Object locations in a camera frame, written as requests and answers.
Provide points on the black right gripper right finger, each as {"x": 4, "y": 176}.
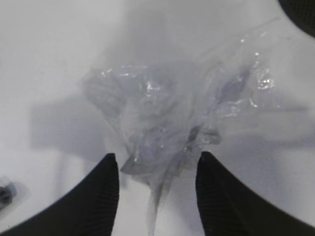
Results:
{"x": 229, "y": 208}

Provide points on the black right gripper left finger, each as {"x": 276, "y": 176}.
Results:
{"x": 89, "y": 209}

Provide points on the clear plastic sheet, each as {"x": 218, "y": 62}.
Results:
{"x": 165, "y": 113}

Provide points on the black mesh pen holder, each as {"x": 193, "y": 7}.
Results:
{"x": 301, "y": 13}

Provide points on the silver glitter pen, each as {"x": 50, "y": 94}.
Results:
{"x": 12, "y": 194}

